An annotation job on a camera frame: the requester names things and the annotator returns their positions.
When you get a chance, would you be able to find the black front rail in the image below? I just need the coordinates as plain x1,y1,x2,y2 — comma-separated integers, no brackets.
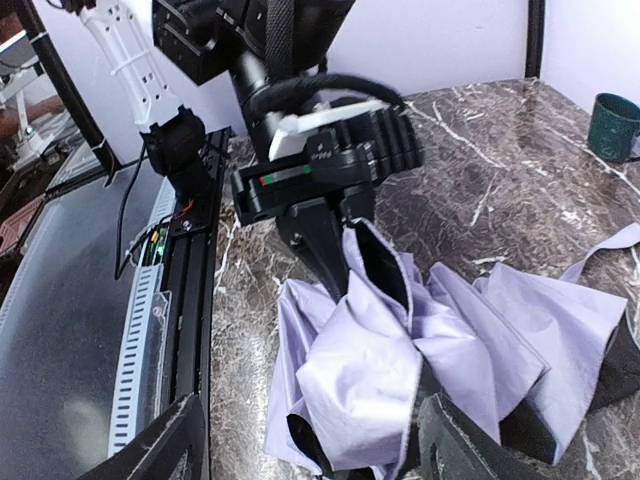
159,127,233,409

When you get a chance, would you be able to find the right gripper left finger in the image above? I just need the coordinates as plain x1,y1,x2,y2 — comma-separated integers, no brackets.
82,393,207,479

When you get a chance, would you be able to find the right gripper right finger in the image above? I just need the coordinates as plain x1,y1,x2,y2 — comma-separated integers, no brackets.
417,393,535,480

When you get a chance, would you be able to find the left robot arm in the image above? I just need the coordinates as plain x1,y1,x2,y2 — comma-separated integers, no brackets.
60,1,414,298

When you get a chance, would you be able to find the grey slotted cable duct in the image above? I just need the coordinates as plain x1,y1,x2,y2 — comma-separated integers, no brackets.
107,180,175,457

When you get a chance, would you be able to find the left black frame post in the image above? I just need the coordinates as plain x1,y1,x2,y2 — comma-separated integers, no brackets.
525,0,546,78

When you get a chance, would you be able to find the dark green mug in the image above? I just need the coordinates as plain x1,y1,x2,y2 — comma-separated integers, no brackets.
587,93,639,164

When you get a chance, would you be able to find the small circuit board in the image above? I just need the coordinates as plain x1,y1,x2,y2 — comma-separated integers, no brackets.
143,226,169,266

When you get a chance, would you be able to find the lavender folding umbrella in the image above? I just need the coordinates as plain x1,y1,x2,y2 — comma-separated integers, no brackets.
264,220,639,479

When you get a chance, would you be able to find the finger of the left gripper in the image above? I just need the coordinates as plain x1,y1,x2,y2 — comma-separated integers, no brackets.
277,197,348,300

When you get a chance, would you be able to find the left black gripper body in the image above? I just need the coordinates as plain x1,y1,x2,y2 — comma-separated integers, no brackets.
231,129,375,226

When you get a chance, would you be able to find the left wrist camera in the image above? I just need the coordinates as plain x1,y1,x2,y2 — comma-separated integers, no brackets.
268,100,424,186

